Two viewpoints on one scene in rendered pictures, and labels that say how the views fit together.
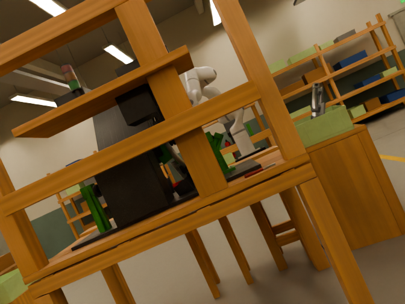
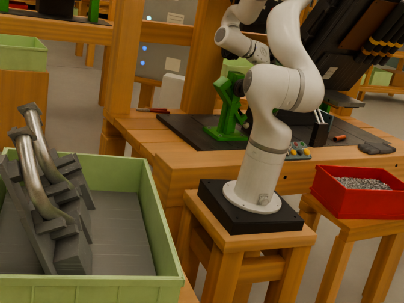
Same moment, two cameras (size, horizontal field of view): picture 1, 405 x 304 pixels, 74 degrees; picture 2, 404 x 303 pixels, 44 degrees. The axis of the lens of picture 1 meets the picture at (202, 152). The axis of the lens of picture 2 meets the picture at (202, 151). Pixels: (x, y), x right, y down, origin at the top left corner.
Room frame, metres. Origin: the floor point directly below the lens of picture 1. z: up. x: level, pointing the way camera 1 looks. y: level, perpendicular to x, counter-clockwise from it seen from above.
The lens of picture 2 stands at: (3.15, -1.35, 1.54)
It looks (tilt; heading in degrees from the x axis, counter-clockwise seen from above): 20 degrees down; 142
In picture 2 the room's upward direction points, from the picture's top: 11 degrees clockwise
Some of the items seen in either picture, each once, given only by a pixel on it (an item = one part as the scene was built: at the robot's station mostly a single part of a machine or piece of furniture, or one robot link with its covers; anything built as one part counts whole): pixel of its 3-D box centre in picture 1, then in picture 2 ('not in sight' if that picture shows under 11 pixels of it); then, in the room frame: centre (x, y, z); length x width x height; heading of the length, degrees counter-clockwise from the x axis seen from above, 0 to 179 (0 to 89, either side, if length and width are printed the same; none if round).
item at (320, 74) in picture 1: (331, 88); not in sight; (6.39, -3.43, 1.12); 3.01 x 0.54 x 2.23; 83
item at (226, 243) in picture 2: not in sight; (246, 216); (2.14, -0.33, 0.83); 0.32 x 0.32 x 0.04; 80
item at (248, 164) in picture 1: (170, 199); (280, 131); (1.60, 0.29, 0.89); 1.10 x 0.42 x 0.02; 86
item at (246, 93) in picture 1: (125, 150); (250, 42); (1.23, 0.32, 1.23); 1.30 x 0.05 x 0.09; 86
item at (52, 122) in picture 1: (108, 96); not in sight; (1.34, 0.31, 1.52); 0.90 x 0.25 x 0.04; 86
